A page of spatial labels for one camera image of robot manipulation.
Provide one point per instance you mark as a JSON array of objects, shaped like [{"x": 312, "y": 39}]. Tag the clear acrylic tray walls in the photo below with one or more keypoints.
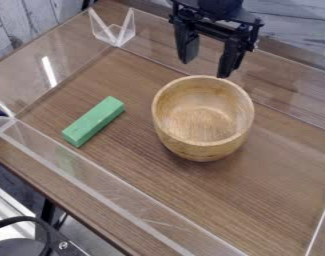
[{"x": 254, "y": 204}]

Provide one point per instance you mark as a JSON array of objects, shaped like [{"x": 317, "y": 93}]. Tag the grey metal base plate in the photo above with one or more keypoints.
[{"x": 62, "y": 246}]

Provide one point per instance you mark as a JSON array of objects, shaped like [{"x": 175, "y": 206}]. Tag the brown wooden bowl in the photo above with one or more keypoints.
[{"x": 202, "y": 116}]

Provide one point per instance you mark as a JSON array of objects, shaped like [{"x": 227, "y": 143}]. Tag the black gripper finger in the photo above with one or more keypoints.
[
  {"x": 186, "y": 41},
  {"x": 231, "y": 56}
]

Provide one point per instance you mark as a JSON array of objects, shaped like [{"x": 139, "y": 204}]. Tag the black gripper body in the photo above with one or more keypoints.
[{"x": 217, "y": 18}]

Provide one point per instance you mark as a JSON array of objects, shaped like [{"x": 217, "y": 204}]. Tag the black table leg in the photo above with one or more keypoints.
[{"x": 47, "y": 211}]

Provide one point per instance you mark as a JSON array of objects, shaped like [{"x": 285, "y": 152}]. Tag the green rectangular block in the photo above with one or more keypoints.
[{"x": 93, "y": 121}]

